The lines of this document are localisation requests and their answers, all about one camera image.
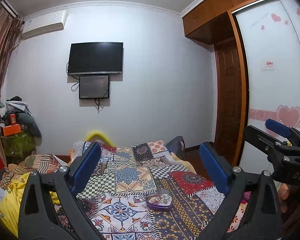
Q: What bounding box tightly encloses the wooden wardrobe with sliding door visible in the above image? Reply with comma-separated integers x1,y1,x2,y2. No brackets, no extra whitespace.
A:
181,0,300,173

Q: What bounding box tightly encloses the patchwork patterned bedspread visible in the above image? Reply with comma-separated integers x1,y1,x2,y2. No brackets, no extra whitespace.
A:
52,139,251,240

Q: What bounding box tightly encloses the dark bag on floor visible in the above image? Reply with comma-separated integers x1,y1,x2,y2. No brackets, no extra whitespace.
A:
166,136,185,160

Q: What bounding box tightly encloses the purple heart-shaped tin box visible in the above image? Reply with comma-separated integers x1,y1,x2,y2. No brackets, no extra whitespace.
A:
146,189,173,212

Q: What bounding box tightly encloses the yellow hoop behind bed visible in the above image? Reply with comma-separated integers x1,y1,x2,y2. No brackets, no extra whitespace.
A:
85,131,114,147

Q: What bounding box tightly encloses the orange box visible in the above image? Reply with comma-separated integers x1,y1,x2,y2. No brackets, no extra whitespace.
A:
2,124,21,137

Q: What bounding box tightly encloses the wooden door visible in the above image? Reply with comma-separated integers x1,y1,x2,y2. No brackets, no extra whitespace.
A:
214,40,242,163

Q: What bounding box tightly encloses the black wall television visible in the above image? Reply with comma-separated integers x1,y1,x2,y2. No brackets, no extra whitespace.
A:
68,42,123,75

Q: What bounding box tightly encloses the yellow cloth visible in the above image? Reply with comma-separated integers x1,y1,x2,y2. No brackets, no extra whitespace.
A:
0,172,61,238

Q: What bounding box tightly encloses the pile of clutter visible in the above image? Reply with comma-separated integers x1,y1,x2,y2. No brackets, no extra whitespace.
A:
0,96,42,164

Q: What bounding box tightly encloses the white air conditioner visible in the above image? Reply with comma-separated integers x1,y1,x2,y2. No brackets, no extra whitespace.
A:
22,10,68,40

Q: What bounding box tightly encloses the small wall monitor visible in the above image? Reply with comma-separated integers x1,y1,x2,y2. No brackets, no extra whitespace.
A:
79,75,110,100

